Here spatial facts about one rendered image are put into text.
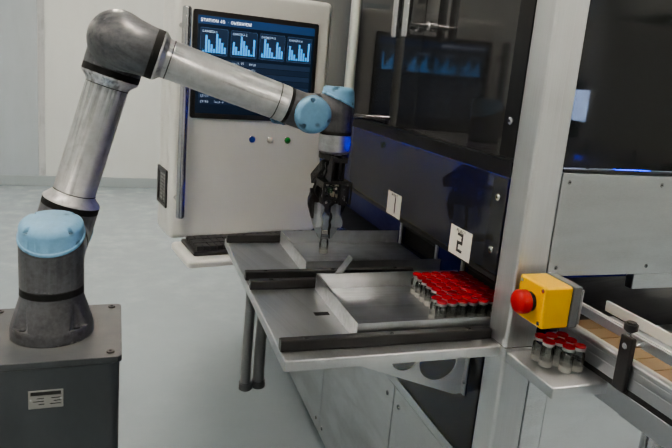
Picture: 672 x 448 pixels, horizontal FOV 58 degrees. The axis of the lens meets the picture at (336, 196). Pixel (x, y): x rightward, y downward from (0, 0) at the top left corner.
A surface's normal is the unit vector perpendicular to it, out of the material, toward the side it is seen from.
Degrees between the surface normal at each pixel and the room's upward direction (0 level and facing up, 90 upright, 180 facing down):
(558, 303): 90
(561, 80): 90
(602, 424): 90
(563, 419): 90
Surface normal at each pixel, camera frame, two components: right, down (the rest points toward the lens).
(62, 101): 0.31, 0.22
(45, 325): 0.24, -0.09
